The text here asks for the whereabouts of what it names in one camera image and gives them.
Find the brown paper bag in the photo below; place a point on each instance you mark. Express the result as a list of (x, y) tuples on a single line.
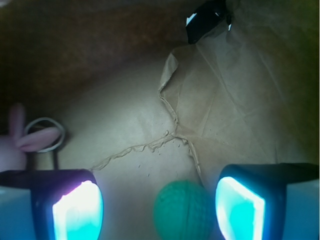
[(142, 107)]

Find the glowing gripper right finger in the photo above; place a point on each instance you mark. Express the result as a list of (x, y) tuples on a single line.
[(269, 201)]

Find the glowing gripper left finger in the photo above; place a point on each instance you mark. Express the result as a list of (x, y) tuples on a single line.
[(62, 204)]

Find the green textured ball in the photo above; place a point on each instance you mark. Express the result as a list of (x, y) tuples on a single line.
[(183, 210)]

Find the pink plush bunny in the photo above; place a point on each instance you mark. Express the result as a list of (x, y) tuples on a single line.
[(18, 142)]

